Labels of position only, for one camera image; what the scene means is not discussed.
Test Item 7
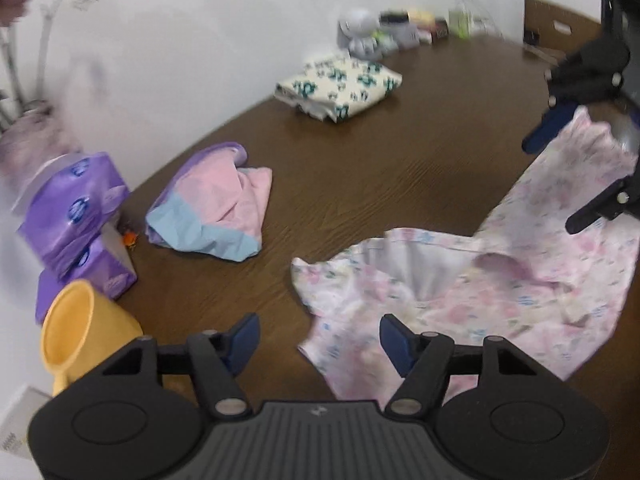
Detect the pink blue purple cloth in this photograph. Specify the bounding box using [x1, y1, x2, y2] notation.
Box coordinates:
[145, 142, 272, 262]

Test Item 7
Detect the green spray bottle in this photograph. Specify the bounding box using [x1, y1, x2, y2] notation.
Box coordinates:
[448, 3, 471, 39]

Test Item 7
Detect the grey tin box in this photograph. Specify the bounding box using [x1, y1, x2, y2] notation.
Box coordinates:
[381, 22, 420, 50]

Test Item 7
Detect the small orange toy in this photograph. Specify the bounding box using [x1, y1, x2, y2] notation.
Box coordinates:
[122, 230, 138, 249]

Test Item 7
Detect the yellow ceramic mug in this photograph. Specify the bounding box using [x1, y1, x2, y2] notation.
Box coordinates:
[40, 280, 143, 396]

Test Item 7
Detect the dark red flat box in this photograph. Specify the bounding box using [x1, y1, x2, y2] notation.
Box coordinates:
[418, 18, 449, 44]

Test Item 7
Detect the black small box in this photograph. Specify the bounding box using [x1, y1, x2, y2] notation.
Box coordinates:
[378, 11, 410, 27]

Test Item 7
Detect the white paper booklet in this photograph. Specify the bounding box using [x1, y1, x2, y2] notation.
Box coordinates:
[0, 385, 51, 460]

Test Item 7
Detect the fuzzy purple vase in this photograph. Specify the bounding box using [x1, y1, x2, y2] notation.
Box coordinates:
[1, 104, 82, 194]

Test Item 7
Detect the yellow small container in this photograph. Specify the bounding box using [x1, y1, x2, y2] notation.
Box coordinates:
[407, 9, 436, 28]

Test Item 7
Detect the lower purple tissue pack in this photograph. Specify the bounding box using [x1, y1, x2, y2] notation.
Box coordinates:
[35, 223, 138, 325]

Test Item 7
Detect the white astronaut figurine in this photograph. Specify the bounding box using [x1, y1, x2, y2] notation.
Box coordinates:
[337, 9, 382, 61]

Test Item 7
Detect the brown cardboard box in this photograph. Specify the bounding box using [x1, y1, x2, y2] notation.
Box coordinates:
[523, 0, 601, 54]

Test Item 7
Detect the pink floral garment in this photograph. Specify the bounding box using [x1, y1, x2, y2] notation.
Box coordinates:
[291, 108, 639, 404]

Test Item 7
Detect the upper purple tissue pack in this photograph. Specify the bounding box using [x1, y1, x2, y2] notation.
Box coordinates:
[18, 152, 129, 278]

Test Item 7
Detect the green floral folded cloth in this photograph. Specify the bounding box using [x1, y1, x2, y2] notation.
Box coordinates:
[273, 53, 402, 124]

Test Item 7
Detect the purple tissue pack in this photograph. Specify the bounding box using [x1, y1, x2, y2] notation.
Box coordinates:
[18, 152, 129, 278]
[35, 223, 138, 325]

